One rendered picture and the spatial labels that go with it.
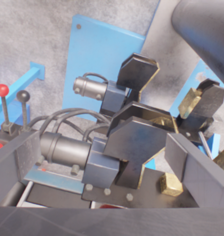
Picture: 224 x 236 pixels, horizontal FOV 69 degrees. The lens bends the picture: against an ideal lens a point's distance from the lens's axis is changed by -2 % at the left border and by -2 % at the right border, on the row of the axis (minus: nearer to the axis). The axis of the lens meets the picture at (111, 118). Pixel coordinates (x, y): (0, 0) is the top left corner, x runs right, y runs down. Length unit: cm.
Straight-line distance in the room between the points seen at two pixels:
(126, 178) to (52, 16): 123
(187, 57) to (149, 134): 91
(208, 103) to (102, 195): 74
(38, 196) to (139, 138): 38
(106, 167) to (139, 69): 52
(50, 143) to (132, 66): 53
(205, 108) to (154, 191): 56
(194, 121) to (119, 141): 69
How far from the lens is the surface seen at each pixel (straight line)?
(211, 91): 101
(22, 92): 50
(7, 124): 62
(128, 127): 45
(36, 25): 153
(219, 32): 59
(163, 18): 121
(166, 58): 128
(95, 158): 56
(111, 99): 93
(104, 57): 130
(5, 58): 179
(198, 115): 109
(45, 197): 64
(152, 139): 48
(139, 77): 89
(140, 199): 70
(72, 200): 64
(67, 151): 60
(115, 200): 66
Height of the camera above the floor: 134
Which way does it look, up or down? 51 degrees down
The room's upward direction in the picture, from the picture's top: 170 degrees counter-clockwise
